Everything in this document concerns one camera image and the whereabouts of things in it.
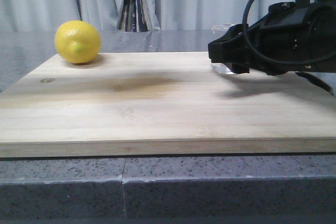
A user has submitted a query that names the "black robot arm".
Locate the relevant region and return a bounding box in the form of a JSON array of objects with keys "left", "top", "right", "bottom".
[{"left": 208, "top": 0, "right": 335, "bottom": 76}]

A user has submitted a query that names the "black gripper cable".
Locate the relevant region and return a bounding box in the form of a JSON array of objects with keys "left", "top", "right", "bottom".
[{"left": 241, "top": 0, "right": 336, "bottom": 65}]

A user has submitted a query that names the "wooden cutting board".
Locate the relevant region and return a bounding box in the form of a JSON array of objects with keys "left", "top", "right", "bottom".
[{"left": 1, "top": 52, "right": 335, "bottom": 158}]

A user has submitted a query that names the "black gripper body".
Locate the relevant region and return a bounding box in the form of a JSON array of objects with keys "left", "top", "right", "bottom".
[{"left": 248, "top": 3, "right": 335, "bottom": 75}]

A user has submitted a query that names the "steel double jigger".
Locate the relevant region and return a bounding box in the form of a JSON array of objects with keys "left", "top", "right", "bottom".
[{"left": 117, "top": 0, "right": 152, "bottom": 33}]

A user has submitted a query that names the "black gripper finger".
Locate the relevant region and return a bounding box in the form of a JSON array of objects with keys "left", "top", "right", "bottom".
[
  {"left": 207, "top": 32, "right": 249, "bottom": 73},
  {"left": 227, "top": 24, "right": 248, "bottom": 35}
]

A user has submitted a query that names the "yellow lemon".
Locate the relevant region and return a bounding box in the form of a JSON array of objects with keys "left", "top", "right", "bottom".
[{"left": 54, "top": 20, "right": 101, "bottom": 64}]

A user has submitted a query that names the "small clear glass beaker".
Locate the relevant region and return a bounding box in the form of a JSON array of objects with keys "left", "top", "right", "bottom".
[{"left": 211, "top": 24, "right": 235, "bottom": 75}]

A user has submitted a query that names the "black cutting board handle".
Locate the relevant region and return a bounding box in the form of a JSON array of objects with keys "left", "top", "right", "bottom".
[{"left": 295, "top": 71, "right": 334, "bottom": 95}]

